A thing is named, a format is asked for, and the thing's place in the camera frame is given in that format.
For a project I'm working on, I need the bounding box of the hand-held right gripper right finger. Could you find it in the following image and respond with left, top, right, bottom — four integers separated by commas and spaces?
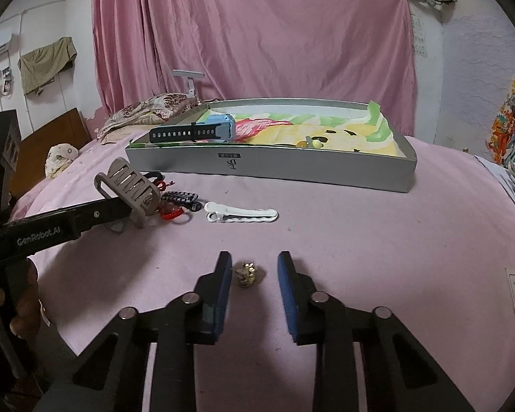
277, 251, 477, 412

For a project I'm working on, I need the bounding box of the colourful wall poster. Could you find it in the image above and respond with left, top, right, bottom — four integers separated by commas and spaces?
489, 79, 515, 166

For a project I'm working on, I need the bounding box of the red hair tie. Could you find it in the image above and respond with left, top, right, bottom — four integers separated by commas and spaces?
158, 204, 194, 226

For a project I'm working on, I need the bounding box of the beige plush toy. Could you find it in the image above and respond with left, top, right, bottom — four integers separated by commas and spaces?
45, 143, 79, 179

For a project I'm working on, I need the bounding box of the taupe hair claw clip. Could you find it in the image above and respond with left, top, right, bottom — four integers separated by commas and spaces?
93, 157, 161, 233

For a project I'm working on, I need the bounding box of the pink curtain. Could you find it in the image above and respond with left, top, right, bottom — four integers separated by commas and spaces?
91, 0, 417, 136

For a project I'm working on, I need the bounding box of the white desk lamp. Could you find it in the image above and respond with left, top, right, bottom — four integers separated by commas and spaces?
172, 70, 207, 95

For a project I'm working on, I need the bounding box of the pink bed sheet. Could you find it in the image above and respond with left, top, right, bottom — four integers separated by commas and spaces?
9, 135, 515, 412

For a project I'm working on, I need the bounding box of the grey shallow box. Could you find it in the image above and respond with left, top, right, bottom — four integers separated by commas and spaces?
124, 98, 418, 194

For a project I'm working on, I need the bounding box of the person's left hand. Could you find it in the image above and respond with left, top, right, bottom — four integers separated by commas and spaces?
0, 261, 44, 341

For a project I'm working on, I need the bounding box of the wooden headboard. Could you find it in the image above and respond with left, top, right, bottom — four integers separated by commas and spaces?
9, 108, 93, 204

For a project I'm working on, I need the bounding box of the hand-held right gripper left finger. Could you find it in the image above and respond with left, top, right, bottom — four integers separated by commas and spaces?
38, 251, 233, 412

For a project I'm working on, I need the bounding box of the hanging khaki garment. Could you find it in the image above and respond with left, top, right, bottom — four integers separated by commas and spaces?
18, 36, 78, 95

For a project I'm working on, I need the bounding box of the wall calendar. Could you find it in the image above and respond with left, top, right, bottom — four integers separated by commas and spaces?
412, 13, 427, 57

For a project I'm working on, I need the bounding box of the white plastic hair clip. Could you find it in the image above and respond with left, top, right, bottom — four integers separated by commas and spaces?
205, 202, 279, 224

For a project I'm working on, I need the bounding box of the blue smartwatch with dark strap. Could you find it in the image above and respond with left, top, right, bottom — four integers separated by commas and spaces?
149, 114, 237, 144

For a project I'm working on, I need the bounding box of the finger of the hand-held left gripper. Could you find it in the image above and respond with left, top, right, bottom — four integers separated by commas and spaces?
74, 196, 135, 238

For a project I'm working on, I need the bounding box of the black patterned hair clip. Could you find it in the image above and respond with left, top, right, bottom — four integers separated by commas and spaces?
161, 191, 200, 212

